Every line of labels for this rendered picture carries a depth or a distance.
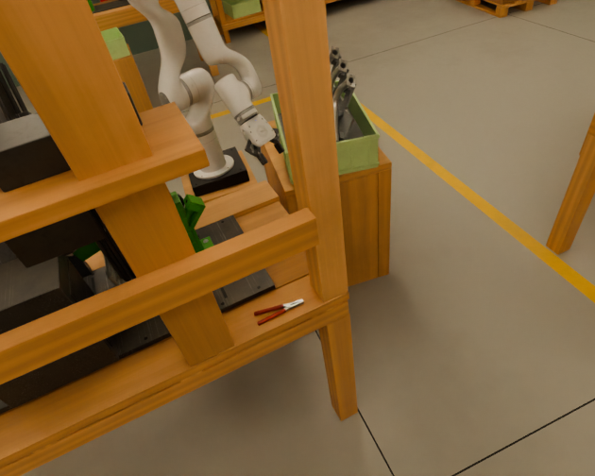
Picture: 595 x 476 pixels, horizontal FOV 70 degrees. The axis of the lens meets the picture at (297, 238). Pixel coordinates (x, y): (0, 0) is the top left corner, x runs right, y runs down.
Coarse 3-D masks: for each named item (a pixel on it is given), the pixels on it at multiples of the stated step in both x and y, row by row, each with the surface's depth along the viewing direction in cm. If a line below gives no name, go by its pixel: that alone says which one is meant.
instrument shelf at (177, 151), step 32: (160, 128) 87; (160, 160) 78; (192, 160) 79; (0, 192) 77; (32, 192) 76; (64, 192) 74; (96, 192) 74; (128, 192) 77; (0, 224) 71; (32, 224) 73
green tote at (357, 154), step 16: (336, 80) 227; (272, 96) 223; (352, 96) 214; (352, 112) 221; (368, 128) 194; (336, 144) 182; (352, 144) 184; (368, 144) 185; (288, 160) 184; (352, 160) 190; (368, 160) 190
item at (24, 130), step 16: (0, 128) 79; (16, 128) 78; (32, 128) 77; (0, 144) 74; (16, 144) 73; (32, 144) 74; (48, 144) 75; (0, 160) 73; (16, 160) 74; (32, 160) 75; (48, 160) 76; (64, 160) 78; (0, 176) 75; (16, 176) 76; (32, 176) 77; (48, 176) 78
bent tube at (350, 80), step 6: (348, 78) 178; (354, 78) 177; (342, 84) 180; (348, 84) 176; (354, 84) 177; (336, 90) 185; (342, 90) 183; (336, 96) 186; (336, 102) 187; (336, 108) 188; (336, 114) 187; (336, 120) 187; (336, 126) 186; (336, 132) 186; (336, 138) 185
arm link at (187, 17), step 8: (176, 0) 132; (184, 0) 131; (192, 0) 131; (200, 0) 133; (184, 8) 133; (192, 8) 132; (200, 8) 133; (208, 8) 135; (184, 16) 134; (192, 16) 133; (200, 16) 134
